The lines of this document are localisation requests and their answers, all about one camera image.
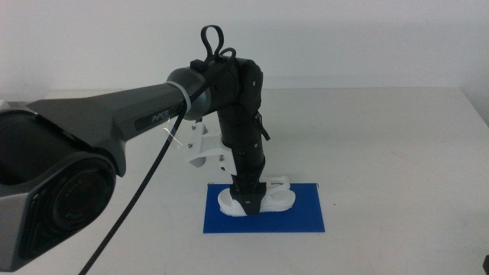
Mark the white shoe with striped strap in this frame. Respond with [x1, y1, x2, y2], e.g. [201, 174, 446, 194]
[216, 174, 297, 218]

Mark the blue rectangular mat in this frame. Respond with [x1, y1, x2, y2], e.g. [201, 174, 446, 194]
[202, 183, 326, 234]

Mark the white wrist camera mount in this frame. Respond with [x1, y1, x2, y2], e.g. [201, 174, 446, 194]
[185, 122, 239, 177]

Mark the black braided cable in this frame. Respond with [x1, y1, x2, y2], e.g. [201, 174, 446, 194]
[77, 24, 238, 275]

